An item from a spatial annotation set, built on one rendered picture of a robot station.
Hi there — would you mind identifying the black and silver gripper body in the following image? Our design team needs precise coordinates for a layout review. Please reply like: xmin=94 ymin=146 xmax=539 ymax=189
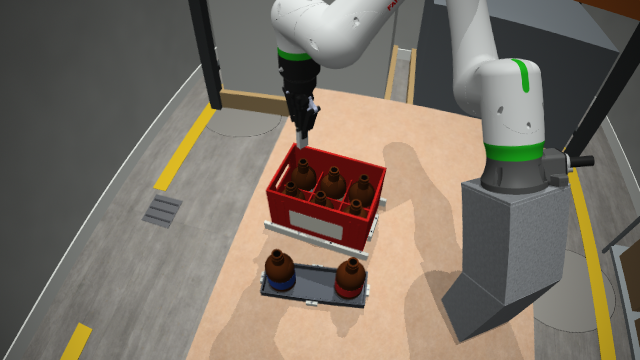
xmin=283 ymin=76 xmax=317 ymax=108

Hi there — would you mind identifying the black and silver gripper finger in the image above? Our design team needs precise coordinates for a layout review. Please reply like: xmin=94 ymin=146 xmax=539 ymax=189
xmin=282 ymin=87 xmax=298 ymax=147
xmin=295 ymin=96 xmax=321 ymax=149

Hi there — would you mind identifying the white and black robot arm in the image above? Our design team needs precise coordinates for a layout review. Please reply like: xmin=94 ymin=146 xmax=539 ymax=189
xmin=271 ymin=0 xmax=595 ymax=195

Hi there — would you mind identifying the red plastic crate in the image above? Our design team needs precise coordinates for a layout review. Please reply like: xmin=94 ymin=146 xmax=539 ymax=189
xmin=266 ymin=143 xmax=382 ymax=251

